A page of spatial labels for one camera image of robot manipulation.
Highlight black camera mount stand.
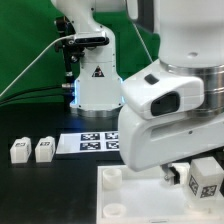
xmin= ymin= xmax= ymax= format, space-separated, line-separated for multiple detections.
xmin=54 ymin=16 xmax=84 ymax=91

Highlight grey cable right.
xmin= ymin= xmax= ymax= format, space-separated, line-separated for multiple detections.
xmin=131 ymin=19 xmax=155 ymax=64

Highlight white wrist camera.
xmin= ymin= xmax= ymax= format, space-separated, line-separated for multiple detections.
xmin=122 ymin=60 xmax=204 ymax=120

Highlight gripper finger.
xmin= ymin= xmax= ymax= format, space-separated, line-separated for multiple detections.
xmin=162 ymin=164 xmax=180 ymax=184

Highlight white cable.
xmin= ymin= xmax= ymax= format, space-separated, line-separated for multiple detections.
xmin=0 ymin=35 xmax=78 ymax=98

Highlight white square table top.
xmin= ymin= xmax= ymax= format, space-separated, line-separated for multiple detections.
xmin=96 ymin=165 xmax=224 ymax=224

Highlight black cables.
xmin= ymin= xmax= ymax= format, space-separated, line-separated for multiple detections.
xmin=0 ymin=85 xmax=73 ymax=107

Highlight white sheet with markers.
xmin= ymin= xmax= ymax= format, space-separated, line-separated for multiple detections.
xmin=56 ymin=131 xmax=119 ymax=154

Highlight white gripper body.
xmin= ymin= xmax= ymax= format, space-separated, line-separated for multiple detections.
xmin=118 ymin=105 xmax=224 ymax=171

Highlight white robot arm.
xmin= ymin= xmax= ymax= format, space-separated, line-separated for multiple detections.
xmin=51 ymin=0 xmax=224 ymax=171

